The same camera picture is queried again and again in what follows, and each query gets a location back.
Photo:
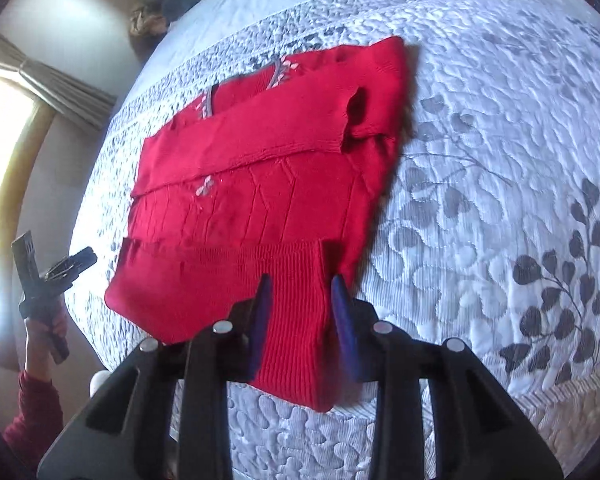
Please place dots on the person's left hand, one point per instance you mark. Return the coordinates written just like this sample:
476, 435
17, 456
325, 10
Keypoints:
37, 358

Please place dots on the grey curtain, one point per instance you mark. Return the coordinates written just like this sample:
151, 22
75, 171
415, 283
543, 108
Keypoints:
86, 106

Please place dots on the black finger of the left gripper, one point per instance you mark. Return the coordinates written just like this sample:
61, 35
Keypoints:
67, 270

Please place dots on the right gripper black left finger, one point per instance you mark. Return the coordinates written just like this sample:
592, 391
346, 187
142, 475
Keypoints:
250, 318

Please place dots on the pile of clothes beside bed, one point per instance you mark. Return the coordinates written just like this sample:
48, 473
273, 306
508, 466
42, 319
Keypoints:
153, 18

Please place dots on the red knit sweater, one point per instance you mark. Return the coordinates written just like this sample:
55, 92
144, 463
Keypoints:
279, 173

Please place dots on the window with wooden frame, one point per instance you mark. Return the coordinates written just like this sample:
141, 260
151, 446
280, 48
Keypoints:
24, 122

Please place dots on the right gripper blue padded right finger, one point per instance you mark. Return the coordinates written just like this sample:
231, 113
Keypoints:
354, 320

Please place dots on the blue-grey quilted bedspread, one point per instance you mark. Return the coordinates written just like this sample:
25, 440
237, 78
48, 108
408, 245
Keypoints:
491, 232

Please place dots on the person's left forearm red sleeve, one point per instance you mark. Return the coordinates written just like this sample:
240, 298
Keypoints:
38, 423

